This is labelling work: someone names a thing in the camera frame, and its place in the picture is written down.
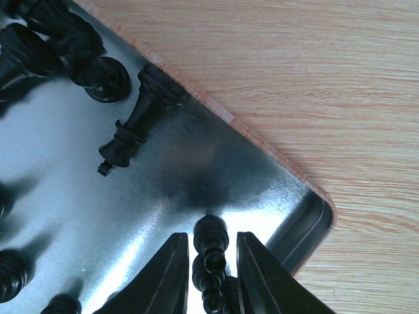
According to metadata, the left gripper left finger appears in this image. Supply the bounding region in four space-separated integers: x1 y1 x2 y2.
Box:
96 233 189 314

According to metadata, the metal tray with wooden rim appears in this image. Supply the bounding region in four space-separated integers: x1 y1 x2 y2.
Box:
1 1 333 313

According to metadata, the black king piece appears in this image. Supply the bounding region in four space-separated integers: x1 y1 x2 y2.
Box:
98 63 187 177

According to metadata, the black pawn piece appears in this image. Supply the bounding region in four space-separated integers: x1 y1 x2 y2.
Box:
192 215 240 313

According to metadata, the black chess piece in tray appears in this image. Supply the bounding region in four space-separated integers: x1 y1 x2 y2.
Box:
1 23 60 93
64 37 131 103
1 249 35 303

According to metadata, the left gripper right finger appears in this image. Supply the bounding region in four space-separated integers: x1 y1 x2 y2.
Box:
236 232 334 314

